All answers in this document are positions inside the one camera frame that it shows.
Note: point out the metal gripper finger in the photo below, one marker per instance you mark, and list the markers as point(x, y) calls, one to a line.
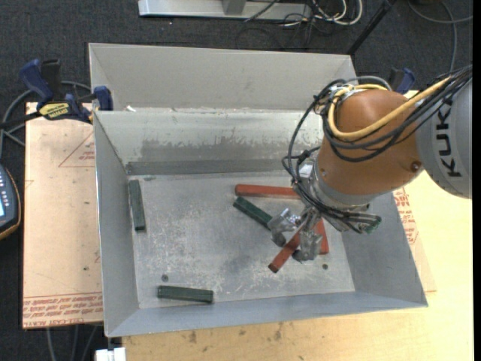
point(281, 225)
point(310, 244)

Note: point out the red-brown flat block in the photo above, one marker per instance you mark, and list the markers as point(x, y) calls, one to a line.
point(325, 244)
point(263, 191)
point(283, 256)

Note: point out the dark green flat block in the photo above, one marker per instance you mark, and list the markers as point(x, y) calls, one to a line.
point(185, 294)
point(137, 205)
point(250, 210)

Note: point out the grey metal bin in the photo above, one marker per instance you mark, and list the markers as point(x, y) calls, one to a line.
point(195, 239)

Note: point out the brown cardboard board, red print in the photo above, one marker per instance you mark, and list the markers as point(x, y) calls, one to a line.
point(60, 201)

